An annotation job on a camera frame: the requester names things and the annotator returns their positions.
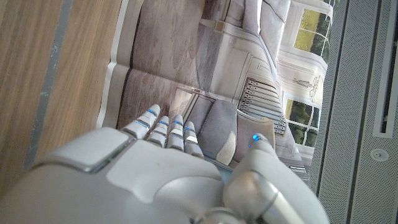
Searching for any linear ceiling air slot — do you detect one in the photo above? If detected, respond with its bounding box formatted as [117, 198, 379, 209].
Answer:
[372, 0, 398, 138]

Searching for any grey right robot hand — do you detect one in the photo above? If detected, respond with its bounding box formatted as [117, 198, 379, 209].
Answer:
[0, 103, 330, 224]

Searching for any round white ceiling fixture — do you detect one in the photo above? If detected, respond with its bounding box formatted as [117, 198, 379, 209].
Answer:
[369, 148, 389, 162]

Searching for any printed living room backdrop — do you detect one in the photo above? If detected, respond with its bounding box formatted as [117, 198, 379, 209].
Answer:
[96, 0, 335, 187]

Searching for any grey tape table outline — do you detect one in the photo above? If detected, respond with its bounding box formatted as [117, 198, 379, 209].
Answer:
[23, 0, 74, 172]

